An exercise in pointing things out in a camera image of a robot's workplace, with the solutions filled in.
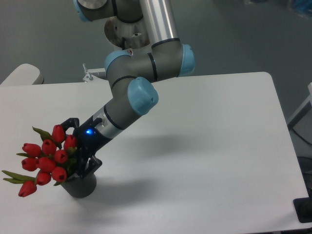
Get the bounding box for dark grey ribbed vase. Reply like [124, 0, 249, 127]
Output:
[61, 174, 97, 198]

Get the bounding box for white metal mounting frame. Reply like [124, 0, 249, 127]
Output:
[82, 63, 107, 82]

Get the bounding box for blue plastic bag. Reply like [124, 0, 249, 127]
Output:
[288, 0, 312, 18]

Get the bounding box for white furniture at right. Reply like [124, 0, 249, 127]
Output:
[287, 83, 312, 130]

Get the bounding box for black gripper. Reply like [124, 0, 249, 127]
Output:
[60, 117, 112, 178]

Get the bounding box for black device at table edge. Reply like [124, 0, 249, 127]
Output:
[293, 197, 312, 223]

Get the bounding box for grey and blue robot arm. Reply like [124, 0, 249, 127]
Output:
[63, 0, 195, 178]

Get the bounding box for red tulip bouquet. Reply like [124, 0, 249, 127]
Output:
[2, 124, 78, 197]

